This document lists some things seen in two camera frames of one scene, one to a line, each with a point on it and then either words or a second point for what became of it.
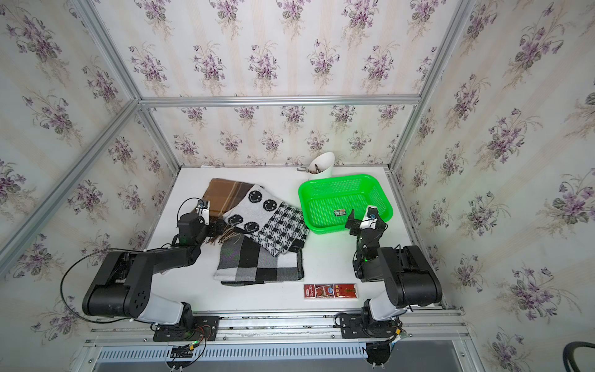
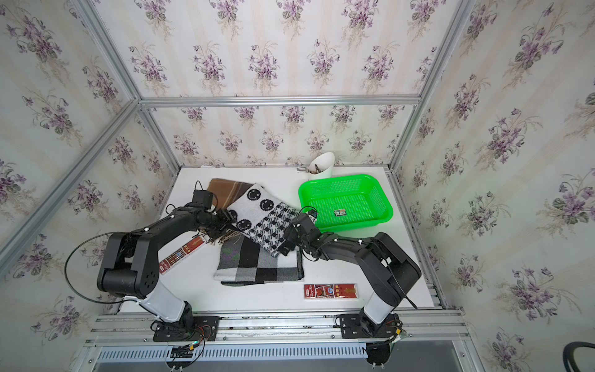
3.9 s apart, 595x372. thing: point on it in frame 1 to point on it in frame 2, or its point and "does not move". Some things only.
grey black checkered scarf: [244, 261] does not move
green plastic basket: [325, 202] does not move
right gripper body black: [355, 230] to [292, 237]
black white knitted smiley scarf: [276, 226] does not move
